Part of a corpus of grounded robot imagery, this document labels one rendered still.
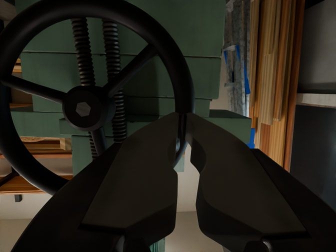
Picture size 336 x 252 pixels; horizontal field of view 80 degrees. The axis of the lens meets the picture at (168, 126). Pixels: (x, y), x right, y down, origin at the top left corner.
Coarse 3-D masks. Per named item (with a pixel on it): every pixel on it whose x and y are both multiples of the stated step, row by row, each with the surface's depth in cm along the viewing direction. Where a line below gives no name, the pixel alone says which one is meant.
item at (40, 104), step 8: (32, 96) 45; (128, 96) 45; (40, 104) 46; (48, 104) 46; (56, 104) 46; (128, 104) 45; (136, 104) 45; (144, 104) 45; (152, 104) 45; (160, 104) 45; (168, 104) 45; (200, 104) 45; (208, 104) 45; (128, 112) 46; (136, 112) 46; (144, 112) 46; (152, 112) 46; (160, 112) 46; (168, 112) 46; (200, 112) 46; (208, 112) 46
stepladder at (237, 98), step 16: (240, 0) 113; (240, 16) 115; (224, 32) 135; (240, 32) 116; (224, 48) 131; (240, 48) 118; (240, 64) 120; (240, 80) 123; (240, 96) 125; (240, 112) 128
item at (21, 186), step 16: (0, 32) 246; (16, 64) 223; (32, 144) 251; (48, 144) 253; (0, 176) 273; (16, 176) 274; (64, 176) 279; (0, 192) 236; (16, 192) 237; (32, 192) 239
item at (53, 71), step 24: (24, 72) 44; (48, 72) 44; (72, 72) 44; (96, 72) 44; (144, 72) 44; (192, 72) 44; (216, 72) 44; (144, 96) 45; (168, 96) 45; (216, 96) 45
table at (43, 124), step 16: (16, 112) 46; (32, 112) 46; (48, 112) 46; (224, 112) 56; (16, 128) 47; (32, 128) 47; (48, 128) 47; (64, 128) 37; (128, 128) 37; (224, 128) 46; (240, 128) 46
